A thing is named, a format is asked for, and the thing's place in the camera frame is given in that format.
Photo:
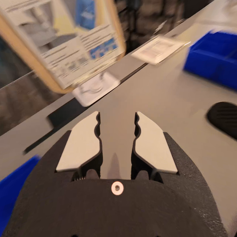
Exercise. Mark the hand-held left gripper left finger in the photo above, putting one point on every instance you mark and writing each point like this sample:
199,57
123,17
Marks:
81,146

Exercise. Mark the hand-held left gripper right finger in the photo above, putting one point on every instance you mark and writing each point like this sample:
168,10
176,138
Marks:
153,148

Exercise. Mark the blue plastic bin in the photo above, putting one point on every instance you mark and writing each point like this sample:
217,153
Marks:
213,63
11,185

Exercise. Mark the white foam tray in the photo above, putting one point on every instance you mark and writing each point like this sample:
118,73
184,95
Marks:
96,90

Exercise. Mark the black wrist rest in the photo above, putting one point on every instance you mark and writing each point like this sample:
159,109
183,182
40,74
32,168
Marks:
224,118

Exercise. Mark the white printed paper sheet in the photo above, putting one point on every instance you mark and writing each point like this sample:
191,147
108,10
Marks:
157,50

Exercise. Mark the wooden instruction board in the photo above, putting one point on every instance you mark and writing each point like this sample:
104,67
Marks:
64,46

